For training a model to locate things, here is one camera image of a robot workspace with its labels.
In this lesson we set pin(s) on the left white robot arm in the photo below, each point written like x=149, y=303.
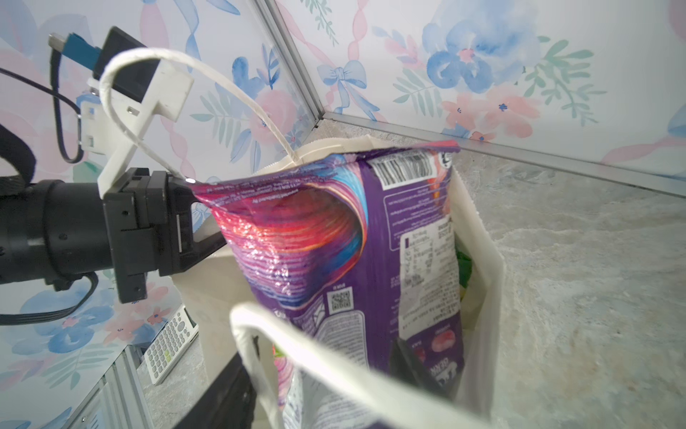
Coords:
x=59, y=232

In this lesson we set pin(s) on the white calculator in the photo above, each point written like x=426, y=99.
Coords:
x=170, y=344

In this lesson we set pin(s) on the white printed paper bag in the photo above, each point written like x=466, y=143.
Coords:
x=301, y=384

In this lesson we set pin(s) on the purple Fox's candy packet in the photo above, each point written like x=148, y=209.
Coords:
x=354, y=250

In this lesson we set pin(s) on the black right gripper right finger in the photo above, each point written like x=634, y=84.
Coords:
x=406, y=367

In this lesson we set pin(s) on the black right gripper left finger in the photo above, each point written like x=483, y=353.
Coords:
x=228, y=403

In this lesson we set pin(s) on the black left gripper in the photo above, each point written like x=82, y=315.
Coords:
x=155, y=224

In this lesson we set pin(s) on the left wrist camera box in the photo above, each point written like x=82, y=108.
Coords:
x=140, y=92

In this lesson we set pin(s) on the green Fox's spring tea packet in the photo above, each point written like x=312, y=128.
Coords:
x=465, y=265

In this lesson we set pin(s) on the aluminium frame corner post left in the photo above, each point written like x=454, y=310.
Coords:
x=276, y=25

